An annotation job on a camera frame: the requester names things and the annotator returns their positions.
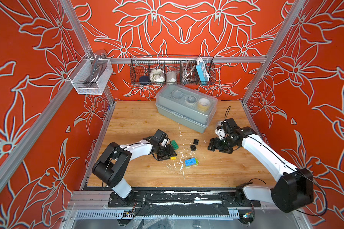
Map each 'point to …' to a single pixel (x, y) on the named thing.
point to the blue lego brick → (190, 162)
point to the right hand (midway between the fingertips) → (210, 148)
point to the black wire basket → (166, 70)
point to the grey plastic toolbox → (188, 107)
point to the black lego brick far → (195, 141)
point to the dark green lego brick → (174, 144)
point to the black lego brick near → (193, 148)
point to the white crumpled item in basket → (155, 75)
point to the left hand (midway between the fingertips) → (174, 155)
